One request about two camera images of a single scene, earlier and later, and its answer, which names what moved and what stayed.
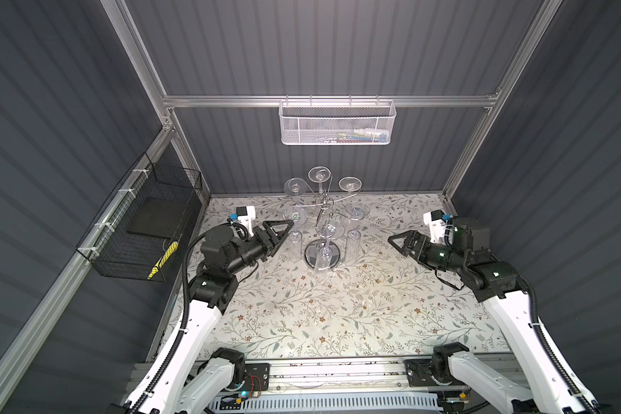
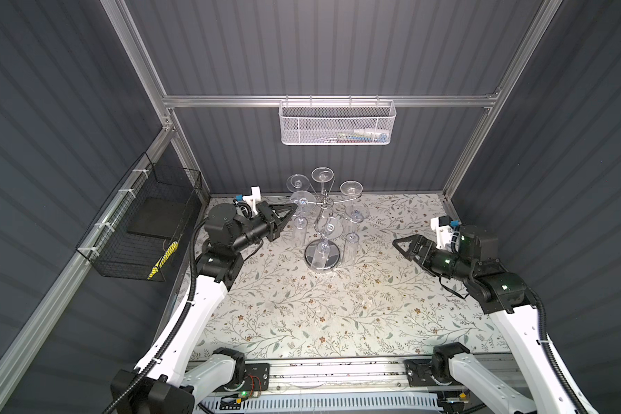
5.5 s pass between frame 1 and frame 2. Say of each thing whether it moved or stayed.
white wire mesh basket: stayed
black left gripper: moved
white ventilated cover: stayed
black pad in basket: stayed
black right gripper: stayed
